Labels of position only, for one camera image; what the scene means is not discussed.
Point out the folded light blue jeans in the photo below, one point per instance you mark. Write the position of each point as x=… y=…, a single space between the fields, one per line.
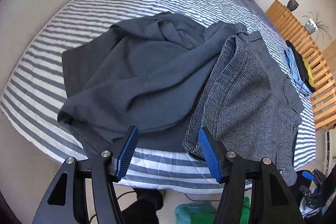
x=295 y=71

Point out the dark speckled vase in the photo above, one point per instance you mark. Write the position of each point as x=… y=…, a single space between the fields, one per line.
x=292 y=4

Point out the white radiator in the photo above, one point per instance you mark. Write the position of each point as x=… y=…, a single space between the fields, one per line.
x=330 y=150

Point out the grey checked button shirt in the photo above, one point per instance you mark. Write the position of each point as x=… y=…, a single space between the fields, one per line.
x=244 y=98

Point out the light wooden panel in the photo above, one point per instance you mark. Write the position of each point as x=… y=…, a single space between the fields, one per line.
x=331 y=52

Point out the striped bed quilt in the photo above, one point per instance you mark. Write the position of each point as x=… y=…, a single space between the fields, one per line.
x=47 y=61

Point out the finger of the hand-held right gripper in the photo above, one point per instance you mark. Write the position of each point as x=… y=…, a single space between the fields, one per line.
x=307 y=176

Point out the dark blue-grey garment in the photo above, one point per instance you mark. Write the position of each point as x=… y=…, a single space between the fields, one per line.
x=136 y=69

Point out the teal green cloth on floor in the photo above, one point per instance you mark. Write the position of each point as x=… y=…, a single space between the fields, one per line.
x=194 y=213

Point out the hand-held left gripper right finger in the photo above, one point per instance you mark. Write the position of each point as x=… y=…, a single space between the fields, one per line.
x=210 y=158

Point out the wooden slatted bed rail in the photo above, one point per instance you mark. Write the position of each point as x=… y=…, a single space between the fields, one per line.
x=323 y=77

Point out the person's leg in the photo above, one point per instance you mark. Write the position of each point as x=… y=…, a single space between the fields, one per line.
x=143 y=207

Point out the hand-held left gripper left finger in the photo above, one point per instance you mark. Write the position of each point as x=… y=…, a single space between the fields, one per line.
x=126 y=153

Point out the potted spider plant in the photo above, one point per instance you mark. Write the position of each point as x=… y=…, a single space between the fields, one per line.
x=313 y=24

